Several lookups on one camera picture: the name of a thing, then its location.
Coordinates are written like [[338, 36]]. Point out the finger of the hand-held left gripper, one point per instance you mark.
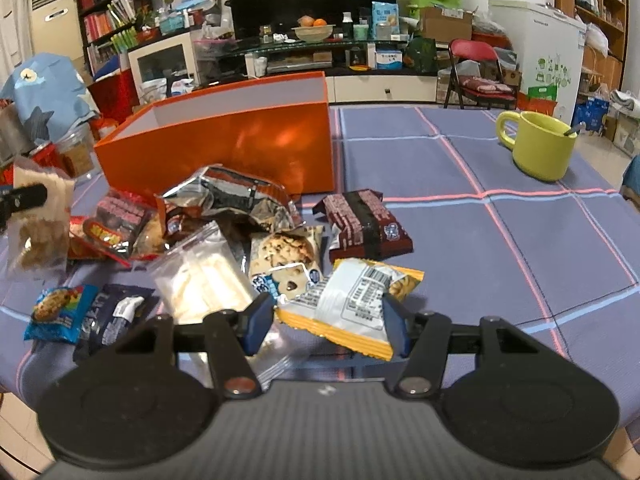
[[30, 197]]

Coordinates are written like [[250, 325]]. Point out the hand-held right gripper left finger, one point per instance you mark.
[[257, 325]]

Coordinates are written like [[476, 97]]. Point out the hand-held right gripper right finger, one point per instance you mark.
[[395, 327]]

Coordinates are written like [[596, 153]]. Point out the clear packet of beige snacks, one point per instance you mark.
[[37, 240]]

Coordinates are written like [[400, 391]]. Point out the yellow and white snack packet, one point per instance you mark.
[[350, 300]]

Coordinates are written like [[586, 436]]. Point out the dark red snack packet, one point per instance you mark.
[[360, 225]]

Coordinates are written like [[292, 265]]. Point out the blue cookie packet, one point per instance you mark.
[[57, 310]]

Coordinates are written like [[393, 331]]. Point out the silver crinkled snack bag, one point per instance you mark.
[[235, 195]]

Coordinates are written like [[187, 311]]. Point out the orange cardboard box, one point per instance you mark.
[[225, 145]]

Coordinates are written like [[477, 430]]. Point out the red can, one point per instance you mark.
[[50, 152]]

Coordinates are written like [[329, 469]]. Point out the clear jar brown contents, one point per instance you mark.
[[77, 152]]

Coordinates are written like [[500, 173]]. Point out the clear zip bag white contents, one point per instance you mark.
[[200, 280]]

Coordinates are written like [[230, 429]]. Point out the chocolate chip cookie packet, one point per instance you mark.
[[285, 252]]

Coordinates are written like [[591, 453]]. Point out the red packet with yellow letters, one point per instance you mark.
[[117, 220]]

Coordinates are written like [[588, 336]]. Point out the blue shark cloth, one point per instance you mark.
[[45, 90]]

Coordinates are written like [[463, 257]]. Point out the red box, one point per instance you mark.
[[112, 92]]

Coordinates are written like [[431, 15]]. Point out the dark navy snack packet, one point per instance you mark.
[[110, 320]]

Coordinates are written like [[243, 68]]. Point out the beige standing air conditioner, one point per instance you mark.
[[55, 15]]

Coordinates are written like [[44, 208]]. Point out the white cabinet with glass door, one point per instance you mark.
[[160, 62]]

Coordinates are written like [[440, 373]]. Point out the dark bookshelf with books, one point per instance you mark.
[[105, 15]]

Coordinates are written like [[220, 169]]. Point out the yellow-green mug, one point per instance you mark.
[[542, 152]]

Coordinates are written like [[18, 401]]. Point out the white glass-top television stand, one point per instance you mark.
[[350, 85]]

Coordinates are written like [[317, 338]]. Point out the metal spoon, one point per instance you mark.
[[572, 131]]

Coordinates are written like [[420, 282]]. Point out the small blue and white box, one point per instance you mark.
[[389, 58]]

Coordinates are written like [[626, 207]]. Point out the dark green bag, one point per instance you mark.
[[420, 55]]

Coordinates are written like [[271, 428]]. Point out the red folding chair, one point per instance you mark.
[[475, 52]]

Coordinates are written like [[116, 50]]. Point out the pale fruit bowl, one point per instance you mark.
[[312, 34]]

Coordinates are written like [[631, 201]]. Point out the peach-coloured fruit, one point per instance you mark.
[[305, 21]]

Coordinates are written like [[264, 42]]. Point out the brown cardboard box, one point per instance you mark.
[[445, 24]]

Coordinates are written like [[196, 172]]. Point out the tall blue carton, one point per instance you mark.
[[385, 20]]

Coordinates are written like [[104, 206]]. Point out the dark bottle white cap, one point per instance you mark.
[[346, 22]]

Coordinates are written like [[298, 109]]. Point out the orange fruit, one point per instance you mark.
[[320, 22]]

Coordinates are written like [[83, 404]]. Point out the wooden shelf unit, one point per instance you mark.
[[600, 10]]

